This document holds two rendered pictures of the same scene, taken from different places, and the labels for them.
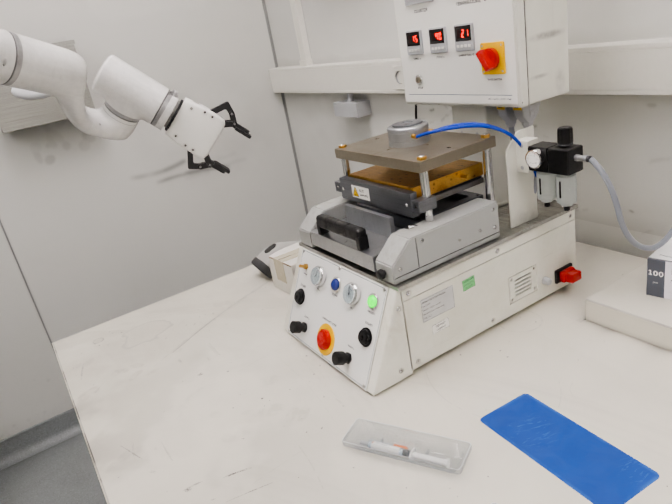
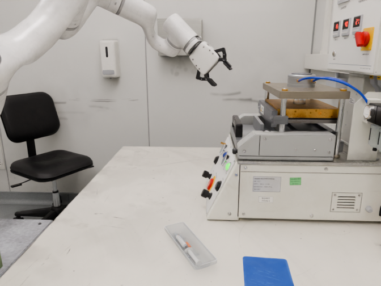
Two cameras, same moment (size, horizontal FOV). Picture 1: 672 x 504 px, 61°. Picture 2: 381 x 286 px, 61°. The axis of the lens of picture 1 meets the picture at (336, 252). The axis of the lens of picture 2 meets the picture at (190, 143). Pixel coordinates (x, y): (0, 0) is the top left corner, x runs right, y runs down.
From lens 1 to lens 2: 44 cm
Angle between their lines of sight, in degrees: 31
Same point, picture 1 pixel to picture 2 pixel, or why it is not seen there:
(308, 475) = (139, 234)
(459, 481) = (195, 274)
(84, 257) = (176, 125)
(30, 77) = (126, 12)
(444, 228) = (284, 138)
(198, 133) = (203, 61)
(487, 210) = (325, 138)
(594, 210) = not seen: outside the picture
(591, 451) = not seen: outside the picture
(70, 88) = (144, 22)
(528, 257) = (355, 185)
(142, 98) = (181, 36)
